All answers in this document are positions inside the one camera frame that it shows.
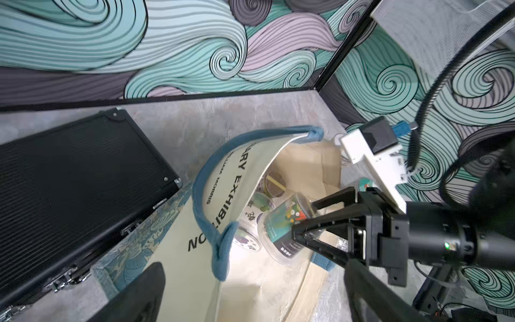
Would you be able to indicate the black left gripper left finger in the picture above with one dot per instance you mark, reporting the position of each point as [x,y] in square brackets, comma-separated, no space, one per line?
[139,301]

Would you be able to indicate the orange label jar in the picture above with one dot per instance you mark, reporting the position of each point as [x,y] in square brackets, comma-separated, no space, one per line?
[274,184]

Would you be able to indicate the dark green label jar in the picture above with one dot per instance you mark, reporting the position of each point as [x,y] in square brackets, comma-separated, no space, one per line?
[275,227]

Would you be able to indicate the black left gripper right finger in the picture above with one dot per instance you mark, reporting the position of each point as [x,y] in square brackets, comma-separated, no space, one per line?
[371,300]

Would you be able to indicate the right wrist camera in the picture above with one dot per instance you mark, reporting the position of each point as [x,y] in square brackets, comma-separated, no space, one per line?
[373,151]

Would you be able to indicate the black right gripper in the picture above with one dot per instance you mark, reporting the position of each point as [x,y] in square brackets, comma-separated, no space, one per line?
[382,237]

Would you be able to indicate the cream canvas tote bag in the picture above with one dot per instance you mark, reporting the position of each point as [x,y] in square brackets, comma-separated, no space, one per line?
[214,248]

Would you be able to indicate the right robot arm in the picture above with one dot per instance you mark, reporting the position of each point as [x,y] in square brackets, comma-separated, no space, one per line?
[428,101]

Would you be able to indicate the black ribbed hard case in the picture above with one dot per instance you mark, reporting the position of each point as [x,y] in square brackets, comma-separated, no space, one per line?
[68,195]

